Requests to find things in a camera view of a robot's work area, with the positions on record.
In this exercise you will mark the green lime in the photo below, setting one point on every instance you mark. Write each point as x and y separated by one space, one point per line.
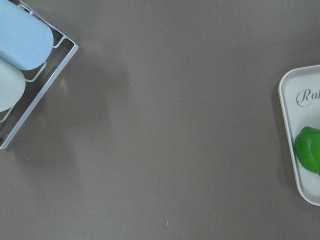
307 149

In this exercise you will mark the light blue cup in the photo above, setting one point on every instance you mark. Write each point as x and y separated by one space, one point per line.
25 41

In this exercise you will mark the cream rectangular tray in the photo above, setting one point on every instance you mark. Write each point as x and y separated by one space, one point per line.
299 95

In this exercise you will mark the mint green cup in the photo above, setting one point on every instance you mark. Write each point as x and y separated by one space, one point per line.
12 85

